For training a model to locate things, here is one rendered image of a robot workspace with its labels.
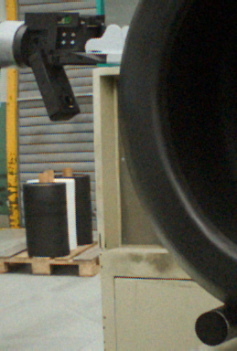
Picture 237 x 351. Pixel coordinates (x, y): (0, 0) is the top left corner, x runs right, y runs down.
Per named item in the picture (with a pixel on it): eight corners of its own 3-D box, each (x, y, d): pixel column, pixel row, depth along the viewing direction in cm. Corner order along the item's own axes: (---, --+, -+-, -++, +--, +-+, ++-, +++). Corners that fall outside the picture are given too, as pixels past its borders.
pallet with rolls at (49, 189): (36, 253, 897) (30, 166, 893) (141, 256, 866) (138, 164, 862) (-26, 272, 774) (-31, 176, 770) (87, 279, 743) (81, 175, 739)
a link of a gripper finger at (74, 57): (101, 53, 136) (49, 52, 141) (100, 63, 136) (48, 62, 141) (120, 54, 140) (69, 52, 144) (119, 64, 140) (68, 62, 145)
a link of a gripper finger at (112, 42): (138, 25, 134) (82, 24, 139) (136, 65, 135) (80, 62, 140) (150, 26, 136) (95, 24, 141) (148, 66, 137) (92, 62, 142)
